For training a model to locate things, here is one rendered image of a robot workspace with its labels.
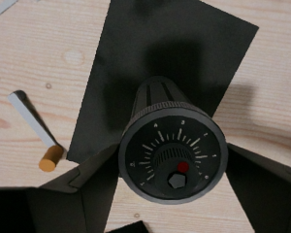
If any black rectangular mat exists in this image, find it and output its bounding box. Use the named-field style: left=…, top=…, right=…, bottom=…
left=65, top=0, right=260, bottom=164

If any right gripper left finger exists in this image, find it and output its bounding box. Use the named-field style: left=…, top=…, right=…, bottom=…
left=0, top=144, right=119, bottom=233

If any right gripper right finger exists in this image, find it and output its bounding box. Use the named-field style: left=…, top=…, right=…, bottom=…
left=225, top=143, right=291, bottom=233

